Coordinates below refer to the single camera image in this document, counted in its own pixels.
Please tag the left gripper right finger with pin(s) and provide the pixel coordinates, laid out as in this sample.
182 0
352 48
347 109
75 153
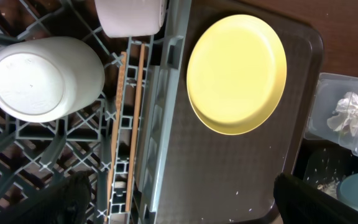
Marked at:
300 203

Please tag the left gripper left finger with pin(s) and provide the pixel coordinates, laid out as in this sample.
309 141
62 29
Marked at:
64 202

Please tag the leftover rice food scraps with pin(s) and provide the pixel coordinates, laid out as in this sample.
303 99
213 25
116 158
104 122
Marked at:
325 173

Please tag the white paper napkin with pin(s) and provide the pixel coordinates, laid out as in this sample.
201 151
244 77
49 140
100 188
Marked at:
346 117

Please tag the white plastic cup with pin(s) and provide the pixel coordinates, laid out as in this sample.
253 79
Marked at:
46 79

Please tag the pink plastic bowl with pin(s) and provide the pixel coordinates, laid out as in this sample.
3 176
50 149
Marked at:
131 18

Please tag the clear plastic waste bin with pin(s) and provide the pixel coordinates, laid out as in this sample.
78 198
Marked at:
330 89

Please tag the black plastic tray bin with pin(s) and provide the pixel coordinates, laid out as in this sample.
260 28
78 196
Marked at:
348 164

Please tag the grey plastic dish rack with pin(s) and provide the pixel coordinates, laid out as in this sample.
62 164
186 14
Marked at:
34 156

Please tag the dark brown serving tray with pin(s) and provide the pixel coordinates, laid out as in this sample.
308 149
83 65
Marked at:
213 178

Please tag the right wooden chopstick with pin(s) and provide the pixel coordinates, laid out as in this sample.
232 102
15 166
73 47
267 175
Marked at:
135 125

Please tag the wooden chopstick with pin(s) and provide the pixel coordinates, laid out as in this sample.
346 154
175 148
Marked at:
135 125
115 128

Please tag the yellow plastic plate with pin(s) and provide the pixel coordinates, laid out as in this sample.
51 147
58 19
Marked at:
236 74

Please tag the left wooden chopstick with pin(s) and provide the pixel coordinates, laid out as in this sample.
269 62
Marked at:
115 128

